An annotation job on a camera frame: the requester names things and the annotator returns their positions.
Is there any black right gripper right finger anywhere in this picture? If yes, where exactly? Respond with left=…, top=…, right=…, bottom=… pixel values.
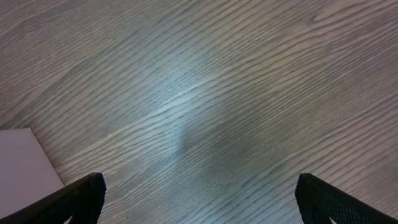
left=295, top=173, right=397, bottom=224

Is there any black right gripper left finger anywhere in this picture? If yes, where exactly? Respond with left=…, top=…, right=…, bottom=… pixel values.
left=1, top=172, right=106, bottom=224

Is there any white cardboard box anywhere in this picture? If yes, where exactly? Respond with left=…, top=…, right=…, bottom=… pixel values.
left=0, top=129, right=65, bottom=218

